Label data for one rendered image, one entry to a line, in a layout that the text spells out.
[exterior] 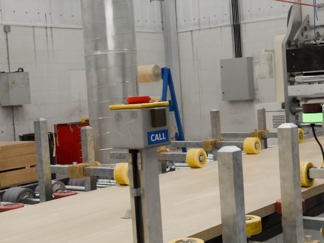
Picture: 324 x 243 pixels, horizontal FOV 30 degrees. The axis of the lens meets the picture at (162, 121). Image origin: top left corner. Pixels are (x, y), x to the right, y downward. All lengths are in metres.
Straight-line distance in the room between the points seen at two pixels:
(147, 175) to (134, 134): 0.07
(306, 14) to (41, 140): 2.71
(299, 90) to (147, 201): 3.30
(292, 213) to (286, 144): 0.16
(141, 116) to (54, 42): 9.47
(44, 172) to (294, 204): 1.11
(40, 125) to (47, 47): 8.07
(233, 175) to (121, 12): 4.31
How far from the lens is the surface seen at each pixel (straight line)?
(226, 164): 1.17
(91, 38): 5.41
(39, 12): 10.30
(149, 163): 0.96
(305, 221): 1.73
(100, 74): 5.35
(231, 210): 1.19
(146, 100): 0.96
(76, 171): 2.34
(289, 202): 1.41
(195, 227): 1.50
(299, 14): 4.48
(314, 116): 1.62
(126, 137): 0.95
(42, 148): 2.24
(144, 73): 8.62
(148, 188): 0.96
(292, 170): 1.39
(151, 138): 0.94
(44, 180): 2.25
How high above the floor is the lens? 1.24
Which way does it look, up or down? 3 degrees down
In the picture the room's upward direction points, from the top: 4 degrees counter-clockwise
